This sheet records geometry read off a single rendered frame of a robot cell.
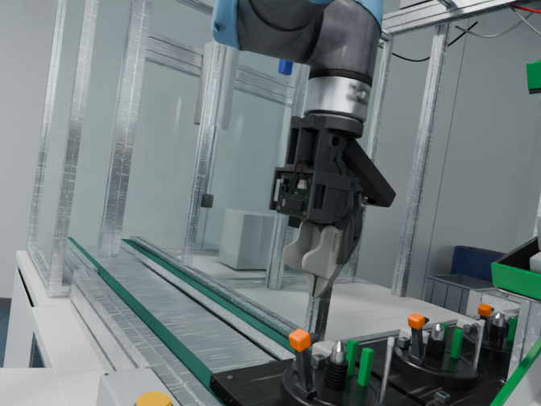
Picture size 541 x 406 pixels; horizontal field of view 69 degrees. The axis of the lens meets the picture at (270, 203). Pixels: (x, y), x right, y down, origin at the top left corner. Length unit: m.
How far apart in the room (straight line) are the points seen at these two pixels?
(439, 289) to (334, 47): 2.22
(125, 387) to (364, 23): 0.52
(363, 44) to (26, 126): 3.24
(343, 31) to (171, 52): 1.13
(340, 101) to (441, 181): 4.12
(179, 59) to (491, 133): 3.99
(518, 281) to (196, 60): 1.38
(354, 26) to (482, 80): 4.51
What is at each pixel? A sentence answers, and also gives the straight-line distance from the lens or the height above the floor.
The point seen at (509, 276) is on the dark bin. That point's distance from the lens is 0.36.
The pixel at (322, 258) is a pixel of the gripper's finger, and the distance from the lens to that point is 0.46.
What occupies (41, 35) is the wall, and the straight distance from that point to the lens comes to 3.66.
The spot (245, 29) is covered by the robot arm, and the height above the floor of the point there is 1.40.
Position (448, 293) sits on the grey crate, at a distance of 2.57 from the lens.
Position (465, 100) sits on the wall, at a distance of 4.78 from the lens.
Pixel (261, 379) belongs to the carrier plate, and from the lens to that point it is 0.61.
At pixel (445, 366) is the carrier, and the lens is 0.77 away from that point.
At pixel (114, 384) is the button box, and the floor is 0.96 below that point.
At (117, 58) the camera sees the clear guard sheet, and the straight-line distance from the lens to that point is 1.77.
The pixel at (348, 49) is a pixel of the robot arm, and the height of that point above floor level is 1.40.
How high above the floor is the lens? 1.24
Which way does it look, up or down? 2 degrees down
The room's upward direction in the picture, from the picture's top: 9 degrees clockwise
